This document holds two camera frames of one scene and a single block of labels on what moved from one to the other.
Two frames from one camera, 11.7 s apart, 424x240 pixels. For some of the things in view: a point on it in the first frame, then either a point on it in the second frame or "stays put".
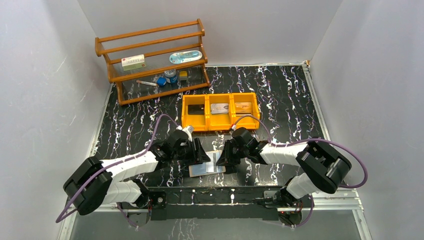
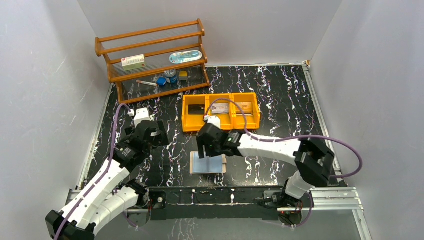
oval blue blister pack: [183, 56] stays put
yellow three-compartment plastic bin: [218, 112] stays put
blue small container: [161, 81] stays put
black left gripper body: [194, 151] → [154, 135]
